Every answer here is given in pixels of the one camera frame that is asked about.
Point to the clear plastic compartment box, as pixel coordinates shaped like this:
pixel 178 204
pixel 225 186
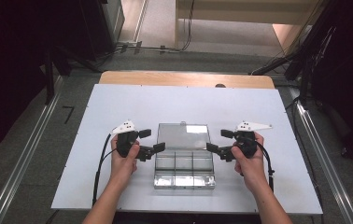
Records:
pixel 184 161

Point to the wooden table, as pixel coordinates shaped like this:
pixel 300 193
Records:
pixel 180 79

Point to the small dark round knob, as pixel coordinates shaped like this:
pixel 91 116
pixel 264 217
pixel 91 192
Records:
pixel 220 85

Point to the person's dark clothing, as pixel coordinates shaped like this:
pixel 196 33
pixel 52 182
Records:
pixel 184 219

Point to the grey cabinet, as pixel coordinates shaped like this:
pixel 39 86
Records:
pixel 115 18

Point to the metal floor rail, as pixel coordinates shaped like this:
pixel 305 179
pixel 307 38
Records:
pixel 327 155
pixel 25 155

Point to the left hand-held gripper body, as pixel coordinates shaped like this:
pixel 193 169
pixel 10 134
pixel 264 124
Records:
pixel 124 141

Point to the person's left hand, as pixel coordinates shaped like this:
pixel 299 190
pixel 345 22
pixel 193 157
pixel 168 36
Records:
pixel 123 168

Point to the white board sheet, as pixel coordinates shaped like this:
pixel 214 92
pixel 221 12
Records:
pixel 180 102

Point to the beige shelf unit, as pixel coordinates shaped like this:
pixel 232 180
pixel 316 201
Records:
pixel 243 12

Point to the black stand legs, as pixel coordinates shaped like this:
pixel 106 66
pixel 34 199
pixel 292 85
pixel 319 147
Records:
pixel 303 62
pixel 49 77

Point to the person's right hand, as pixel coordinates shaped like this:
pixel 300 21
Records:
pixel 252 169

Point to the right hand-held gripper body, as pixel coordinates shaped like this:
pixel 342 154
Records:
pixel 246 141

